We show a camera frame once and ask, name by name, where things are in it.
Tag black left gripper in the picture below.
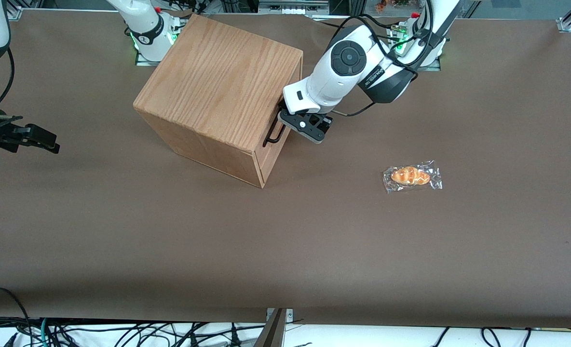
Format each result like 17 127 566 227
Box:
278 110 334 144

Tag light wooden drawer cabinet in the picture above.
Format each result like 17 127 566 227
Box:
133 13 304 189

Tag bread in clear plastic wrapper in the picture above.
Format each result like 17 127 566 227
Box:
382 160 444 194

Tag grey background device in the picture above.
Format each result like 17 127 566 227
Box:
258 0 330 15

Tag orange background objects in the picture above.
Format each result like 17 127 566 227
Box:
375 0 411 13

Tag dark slanted metal bar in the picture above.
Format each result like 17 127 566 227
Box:
253 308 286 347

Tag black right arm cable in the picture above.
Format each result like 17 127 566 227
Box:
0 48 15 107

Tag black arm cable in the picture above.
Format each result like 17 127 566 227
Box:
0 48 15 107
331 13 435 118

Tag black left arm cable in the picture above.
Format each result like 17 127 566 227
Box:
331 13 435 118

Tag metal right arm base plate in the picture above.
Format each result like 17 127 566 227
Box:
135 48 170 67

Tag black looped floor cable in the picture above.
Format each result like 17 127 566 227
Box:
0 287 31 338

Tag silver metal table bracket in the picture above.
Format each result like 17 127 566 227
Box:
266 308 294 324

